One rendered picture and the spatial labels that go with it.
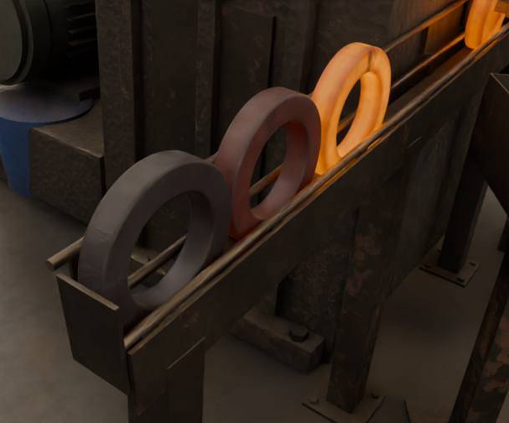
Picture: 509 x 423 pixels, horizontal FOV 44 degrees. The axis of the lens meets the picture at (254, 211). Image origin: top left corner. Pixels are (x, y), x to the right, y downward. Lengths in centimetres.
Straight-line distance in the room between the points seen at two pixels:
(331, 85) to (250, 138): 18
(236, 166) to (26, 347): 97
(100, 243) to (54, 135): 133
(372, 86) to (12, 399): 95
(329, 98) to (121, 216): 35
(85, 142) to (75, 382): 68
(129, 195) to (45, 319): 106
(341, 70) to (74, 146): 112
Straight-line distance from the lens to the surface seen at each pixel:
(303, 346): 141
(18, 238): 188
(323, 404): 139
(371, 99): 93
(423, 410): 143
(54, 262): 60
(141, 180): 56
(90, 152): 176
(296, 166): 79
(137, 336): 59
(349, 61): 81
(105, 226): 55
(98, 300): 56
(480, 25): 130
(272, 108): 68
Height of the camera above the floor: 103
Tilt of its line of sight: 31 degrees down
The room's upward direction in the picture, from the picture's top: 5 degrees clockwise
